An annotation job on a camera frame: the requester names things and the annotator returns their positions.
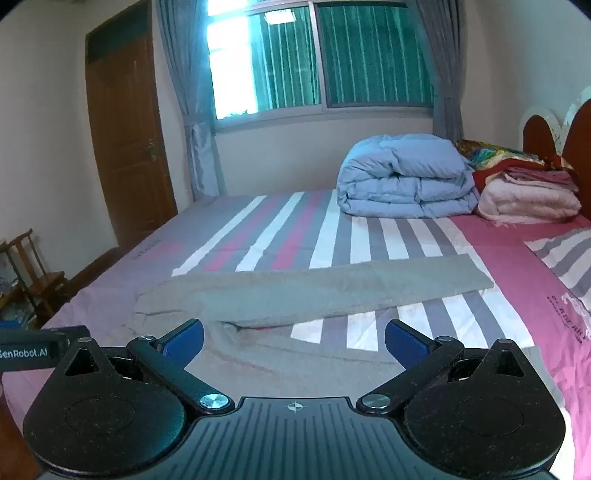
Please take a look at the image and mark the grey pants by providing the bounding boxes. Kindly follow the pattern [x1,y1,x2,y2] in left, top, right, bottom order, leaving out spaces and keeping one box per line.
[129,253,566,407]

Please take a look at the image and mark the folded pale pink blanket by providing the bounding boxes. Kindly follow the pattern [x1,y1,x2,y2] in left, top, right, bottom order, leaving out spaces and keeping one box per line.
[476,168,583,225]

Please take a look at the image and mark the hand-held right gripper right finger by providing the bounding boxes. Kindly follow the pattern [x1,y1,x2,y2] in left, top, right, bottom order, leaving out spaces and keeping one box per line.
[357,318,533,414]

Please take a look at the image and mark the brown wooden door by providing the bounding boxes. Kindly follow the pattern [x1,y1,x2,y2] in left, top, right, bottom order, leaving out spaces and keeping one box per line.
[85,0,179,250]

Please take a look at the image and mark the wooden chair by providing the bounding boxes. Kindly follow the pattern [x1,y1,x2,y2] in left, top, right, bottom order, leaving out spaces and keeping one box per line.
[0,229,68,320]

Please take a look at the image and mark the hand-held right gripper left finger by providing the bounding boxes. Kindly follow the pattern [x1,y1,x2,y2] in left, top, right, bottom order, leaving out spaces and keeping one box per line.
[60,318,233,414]

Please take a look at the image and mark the bed with striped pink sheet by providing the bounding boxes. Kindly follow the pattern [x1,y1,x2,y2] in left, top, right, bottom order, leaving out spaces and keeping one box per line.
[0,187,591,480]

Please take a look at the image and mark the wooden bed headboard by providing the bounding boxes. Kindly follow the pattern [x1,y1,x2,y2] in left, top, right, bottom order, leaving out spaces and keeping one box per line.
[521,85,591,222]

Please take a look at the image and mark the red folded cloth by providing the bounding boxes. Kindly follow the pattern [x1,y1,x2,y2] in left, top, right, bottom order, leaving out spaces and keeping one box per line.
[471,158,527,191]

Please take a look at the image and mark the folded light blue duvet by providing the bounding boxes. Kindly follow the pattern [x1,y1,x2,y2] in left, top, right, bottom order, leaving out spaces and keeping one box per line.
[336,134,481,219]

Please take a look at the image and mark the striped pillow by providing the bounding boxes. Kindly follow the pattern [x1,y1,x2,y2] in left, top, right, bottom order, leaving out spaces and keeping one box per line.
[524,226,591,324]

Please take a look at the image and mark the window with green blinds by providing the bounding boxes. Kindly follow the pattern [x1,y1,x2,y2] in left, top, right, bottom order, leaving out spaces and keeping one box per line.
[203,0,437,121]

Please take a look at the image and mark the colourful patterned blanket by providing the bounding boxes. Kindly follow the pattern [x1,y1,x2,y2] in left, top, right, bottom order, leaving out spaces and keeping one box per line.
[456,139,561,174]

